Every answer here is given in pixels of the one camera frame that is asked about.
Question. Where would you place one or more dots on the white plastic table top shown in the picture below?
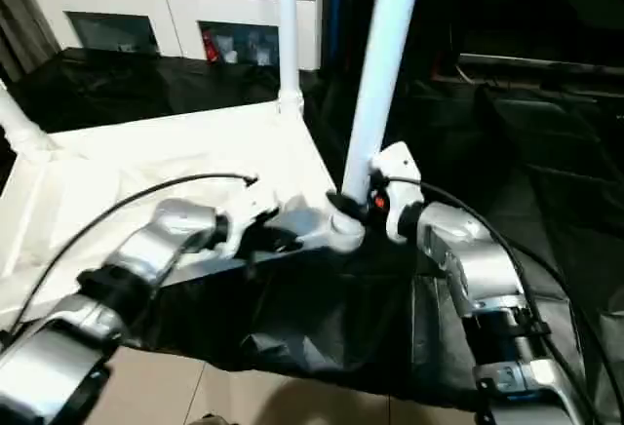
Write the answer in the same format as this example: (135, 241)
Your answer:
(117, 162)

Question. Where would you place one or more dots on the black flat bar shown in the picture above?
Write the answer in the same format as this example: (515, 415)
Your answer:
(546, 64)

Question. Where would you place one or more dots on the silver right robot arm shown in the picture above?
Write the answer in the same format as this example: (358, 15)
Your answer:
(478, 279)

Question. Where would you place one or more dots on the white plastic table leg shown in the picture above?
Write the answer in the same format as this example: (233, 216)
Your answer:
(288, 25)
(21, 123)
(382, 55)

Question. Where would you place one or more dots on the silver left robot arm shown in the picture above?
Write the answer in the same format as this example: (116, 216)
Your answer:
(146, 250)

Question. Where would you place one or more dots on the black plastic table mat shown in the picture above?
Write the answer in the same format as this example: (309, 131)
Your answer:
(526, 172)

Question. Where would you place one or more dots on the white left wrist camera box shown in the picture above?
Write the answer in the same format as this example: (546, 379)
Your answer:
(252, 209)

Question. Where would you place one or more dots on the white glass-door cabinet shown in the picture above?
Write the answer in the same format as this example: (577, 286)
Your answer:
(127, 1)

